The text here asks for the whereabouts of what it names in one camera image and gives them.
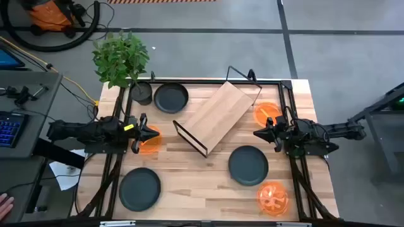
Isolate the black aluminium table frame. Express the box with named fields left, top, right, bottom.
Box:
left=71, top=71, right=340, bottom=227

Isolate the black clamp tool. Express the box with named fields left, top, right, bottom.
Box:
left=0, top=84, right=50, bottom=107

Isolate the dark grey round plate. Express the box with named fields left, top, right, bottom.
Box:
left=228, top=145, right=270, bottom=187
left=118, top=167, right=162, bottom=212
left=153, top=82, right=189, bottom=114

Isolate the translucent orange plate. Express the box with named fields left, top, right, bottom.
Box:
left=256, top=180, right=290, bottom=217
left=253, top=102, right=282, bottom=129
left=138, top=125, right=163, bottom=155

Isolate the person's hand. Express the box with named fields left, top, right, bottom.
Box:
left=0, top=192, right=15, bottom=221

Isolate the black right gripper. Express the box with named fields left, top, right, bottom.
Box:
left=253, top=117, right=288, bottom=153

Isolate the white paper sheet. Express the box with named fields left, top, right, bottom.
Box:
left=49, top=149, right=86, bottom=192

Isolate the green potted plant black pot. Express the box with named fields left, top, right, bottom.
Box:
left=91, top=30, right=153, bottom=107

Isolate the orange shop vacuum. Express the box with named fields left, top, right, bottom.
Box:
left=20, top=0, right=88, bottom=38

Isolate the wooden shelf black metal frame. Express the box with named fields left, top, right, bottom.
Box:
left=172, top=65, right=263, bottom=158

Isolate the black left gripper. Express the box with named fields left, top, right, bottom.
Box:
left=131, top=112, right=161, bottom=155

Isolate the grey desk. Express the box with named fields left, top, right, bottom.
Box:
left=0, top=71, right=63, bottom=158

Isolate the orange vacuum with hose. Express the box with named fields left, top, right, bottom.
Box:
left=0, top=0, right=101, bottom=53

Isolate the black keyboard blue backlight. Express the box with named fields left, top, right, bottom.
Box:
left=0, top=110, right=29, bottom=149

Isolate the grey metal stand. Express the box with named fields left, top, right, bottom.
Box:
left=347, top=81, right=404, bottom=176

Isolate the yellow cable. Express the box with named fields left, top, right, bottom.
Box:
left=0, top=36, right=99, bottom=107

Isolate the silver metal bracket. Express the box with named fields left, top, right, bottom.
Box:
left=99, top=220, right=136, bottom=227
left=276, top=221, right=312, bottom=227

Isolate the blue lit screen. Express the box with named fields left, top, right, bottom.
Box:
left=0, top=44, right=26, bottom=71

